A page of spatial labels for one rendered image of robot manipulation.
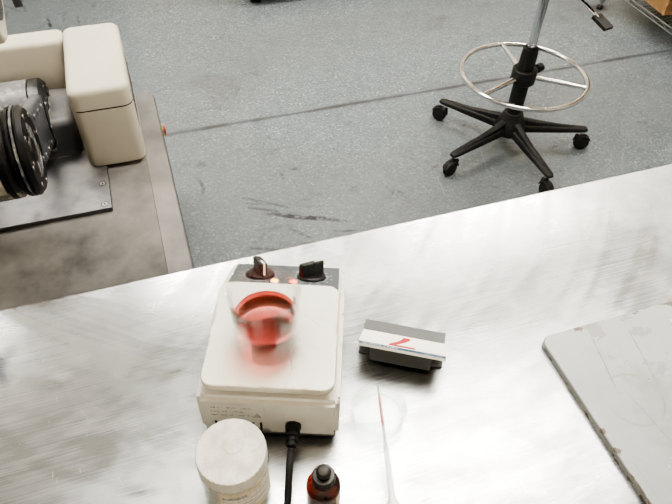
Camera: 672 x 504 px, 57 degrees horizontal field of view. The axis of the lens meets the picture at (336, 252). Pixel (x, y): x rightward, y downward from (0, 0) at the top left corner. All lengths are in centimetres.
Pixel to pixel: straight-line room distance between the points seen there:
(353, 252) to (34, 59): 109
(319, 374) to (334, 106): 185
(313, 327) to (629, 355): 35
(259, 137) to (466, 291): 154
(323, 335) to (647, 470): 33
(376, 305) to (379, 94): 176
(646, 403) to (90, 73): 123
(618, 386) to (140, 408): 49
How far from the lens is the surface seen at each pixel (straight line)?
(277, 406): 58
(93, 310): 76
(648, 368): 75
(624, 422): 70
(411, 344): 67
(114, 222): 143
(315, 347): 58
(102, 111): 147
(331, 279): 68
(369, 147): 216
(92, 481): 65
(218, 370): 57
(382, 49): 272
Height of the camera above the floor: 132
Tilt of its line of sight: 47 degrees down
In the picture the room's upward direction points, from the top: 2 degrees clockwise
